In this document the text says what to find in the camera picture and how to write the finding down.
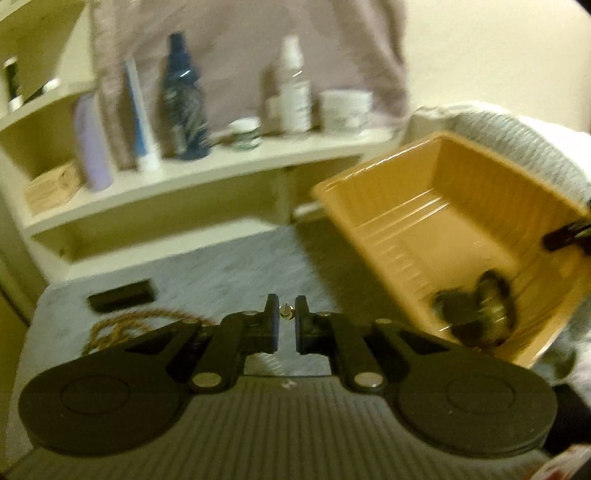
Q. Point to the red and white packet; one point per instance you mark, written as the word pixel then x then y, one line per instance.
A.
pixel 570 464

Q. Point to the dark blue spray bottle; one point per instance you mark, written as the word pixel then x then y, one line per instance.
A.
pixel 184 106

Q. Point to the small cardboard box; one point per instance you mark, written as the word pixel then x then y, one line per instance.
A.
pixel 53 187

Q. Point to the pinkish grey hanging towel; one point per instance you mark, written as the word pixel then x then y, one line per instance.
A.
pixel 240 32

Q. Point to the black rectangular case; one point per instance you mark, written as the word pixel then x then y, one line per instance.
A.
pixel 121 295

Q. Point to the cream shelf unit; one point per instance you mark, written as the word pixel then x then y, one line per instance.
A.
pixel 194 184

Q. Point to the purple tube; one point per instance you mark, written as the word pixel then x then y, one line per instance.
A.
pixel 94 147

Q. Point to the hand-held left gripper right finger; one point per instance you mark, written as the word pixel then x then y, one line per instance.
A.
pixel 299 328

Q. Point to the clear spray bottle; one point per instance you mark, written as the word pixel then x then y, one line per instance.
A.
pixel 294 92

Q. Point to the black tube with white cap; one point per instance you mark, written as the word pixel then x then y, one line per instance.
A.
pixel 48 86

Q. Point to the small green jar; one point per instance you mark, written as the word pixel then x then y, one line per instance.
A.
pixel 245 134

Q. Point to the grey fluffy mat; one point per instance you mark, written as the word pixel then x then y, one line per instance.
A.
pixel 221 272

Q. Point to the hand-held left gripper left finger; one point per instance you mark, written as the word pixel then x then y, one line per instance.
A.
pixel 274 325

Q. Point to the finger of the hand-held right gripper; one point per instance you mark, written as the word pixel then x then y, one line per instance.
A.
pixel 561 237

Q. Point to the black and white tube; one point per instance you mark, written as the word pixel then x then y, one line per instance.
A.
pixel 12 83

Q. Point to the white cream jar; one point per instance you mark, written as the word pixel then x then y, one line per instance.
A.
pixel 345 111

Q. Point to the blue and white tube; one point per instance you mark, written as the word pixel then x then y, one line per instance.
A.
pixel 143 124

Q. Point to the grey checkered pillow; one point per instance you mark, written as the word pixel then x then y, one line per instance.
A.
pixel 521 143

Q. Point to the orange plastic tray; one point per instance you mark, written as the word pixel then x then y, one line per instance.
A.
pixel 461 198

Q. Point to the white pillow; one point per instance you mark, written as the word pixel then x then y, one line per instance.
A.
pixel 429 117

